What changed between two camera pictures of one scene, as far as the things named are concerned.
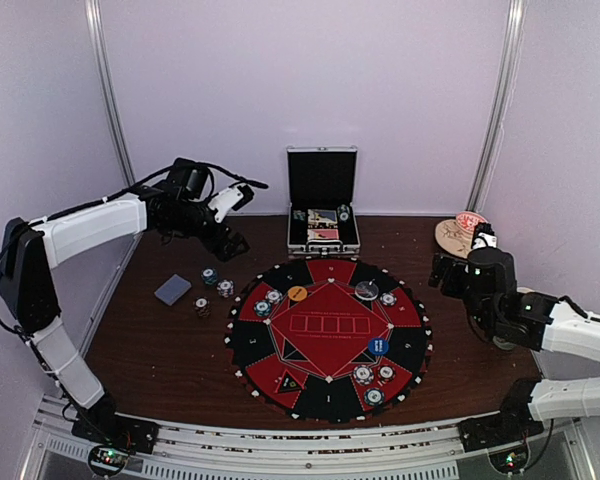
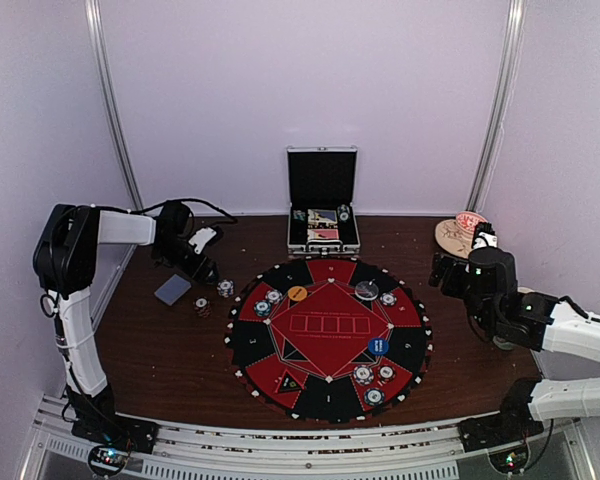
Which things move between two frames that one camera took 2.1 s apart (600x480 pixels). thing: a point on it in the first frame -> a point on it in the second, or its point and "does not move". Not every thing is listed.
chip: [388, 298] does not move
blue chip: [374, 396] does not move
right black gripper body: [450, 287] does not move
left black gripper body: [188, 223] -> [195, 270]
